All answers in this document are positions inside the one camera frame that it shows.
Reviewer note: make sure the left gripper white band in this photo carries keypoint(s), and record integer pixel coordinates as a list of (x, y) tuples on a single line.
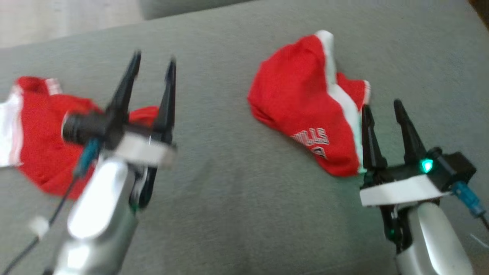
[(145, 149)]

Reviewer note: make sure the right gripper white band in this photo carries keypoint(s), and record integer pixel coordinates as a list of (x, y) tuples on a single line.
[(401, 189)]

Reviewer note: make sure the red white basketball shorts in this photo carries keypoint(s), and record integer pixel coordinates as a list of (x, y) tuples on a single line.
[(294, 91)]

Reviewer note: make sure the red white basketball jersey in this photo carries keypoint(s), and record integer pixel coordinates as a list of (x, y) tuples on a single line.
[(38, 133)]

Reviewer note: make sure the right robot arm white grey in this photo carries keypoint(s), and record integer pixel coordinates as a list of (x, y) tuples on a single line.
[(431, 240)]

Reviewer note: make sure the large grey sofa ottoman cushion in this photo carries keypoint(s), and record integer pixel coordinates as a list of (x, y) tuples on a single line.
[(229, 191)]

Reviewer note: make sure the wide yellow sofa back cushion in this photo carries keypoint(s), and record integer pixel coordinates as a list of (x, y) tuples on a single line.
[(482, 7)]

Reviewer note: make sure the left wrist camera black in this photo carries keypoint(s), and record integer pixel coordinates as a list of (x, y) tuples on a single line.
[(80, 128)]

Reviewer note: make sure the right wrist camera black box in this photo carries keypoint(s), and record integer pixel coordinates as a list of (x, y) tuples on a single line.
[(454, 168)]

